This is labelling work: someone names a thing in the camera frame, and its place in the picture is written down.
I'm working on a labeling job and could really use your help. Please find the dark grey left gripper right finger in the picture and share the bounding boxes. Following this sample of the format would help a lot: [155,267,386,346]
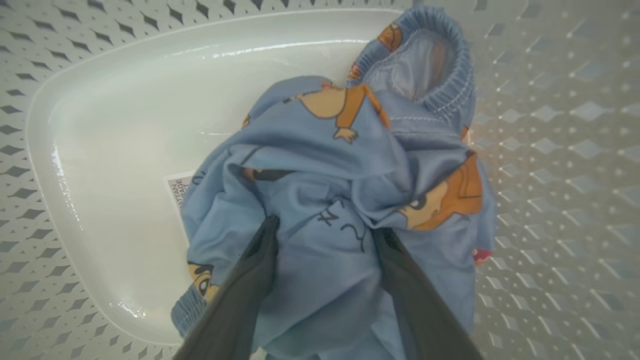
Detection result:
[372,227,484,360]

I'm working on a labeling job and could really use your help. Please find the white perforated laundry basket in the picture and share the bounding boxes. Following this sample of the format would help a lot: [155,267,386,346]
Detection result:
[0,0,640,360]

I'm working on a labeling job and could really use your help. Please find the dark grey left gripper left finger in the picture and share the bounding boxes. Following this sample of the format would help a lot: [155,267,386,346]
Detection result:
[172,214,281,360]

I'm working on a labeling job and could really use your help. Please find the blue cartoon print pajama pants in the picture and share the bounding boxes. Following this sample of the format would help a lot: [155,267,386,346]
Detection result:
[170,4,499,360]

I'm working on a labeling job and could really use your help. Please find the basket product label sticker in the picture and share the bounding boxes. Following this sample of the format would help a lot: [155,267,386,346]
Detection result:
[163,171,197,227]

